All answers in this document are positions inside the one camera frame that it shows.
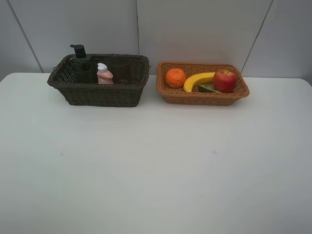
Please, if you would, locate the purple translucent plastic cup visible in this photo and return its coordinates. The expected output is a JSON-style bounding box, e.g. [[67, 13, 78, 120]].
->
[[109, 55, 131, 85]]

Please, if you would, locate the brown translucent plastic cup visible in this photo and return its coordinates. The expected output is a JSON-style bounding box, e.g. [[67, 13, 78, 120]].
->
[[71, 61, 94, 84]]

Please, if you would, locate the orange wicker basket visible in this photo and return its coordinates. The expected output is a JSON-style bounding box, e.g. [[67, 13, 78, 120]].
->
[[156, 61, 250, 106]]

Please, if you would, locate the orange mandarin fruit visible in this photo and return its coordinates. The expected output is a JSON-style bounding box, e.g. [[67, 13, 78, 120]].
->
[[165, 68, 186, 88]]

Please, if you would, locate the red yellow apple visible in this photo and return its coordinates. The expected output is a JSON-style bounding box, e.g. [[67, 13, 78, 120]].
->
[[213, 70, 237, 93]]

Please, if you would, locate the dark green pump bottle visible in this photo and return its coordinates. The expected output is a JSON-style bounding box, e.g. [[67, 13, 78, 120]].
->
[[70, 44, 97, 84]]

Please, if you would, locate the yellow banana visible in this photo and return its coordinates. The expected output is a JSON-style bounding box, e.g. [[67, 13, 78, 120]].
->
[[183, 72, 215, 93]]

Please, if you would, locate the halved avocado with pit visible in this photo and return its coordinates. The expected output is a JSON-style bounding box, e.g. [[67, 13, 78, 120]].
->
[[197, 83, 220, 93]]

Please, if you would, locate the dark brown wicker basket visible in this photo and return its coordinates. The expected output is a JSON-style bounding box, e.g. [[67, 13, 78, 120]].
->
[[47, 54, 150, 107]]

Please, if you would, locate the pink bottle white cap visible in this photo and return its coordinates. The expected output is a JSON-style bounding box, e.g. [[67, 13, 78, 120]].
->
[[97, 63, 114, 84]]

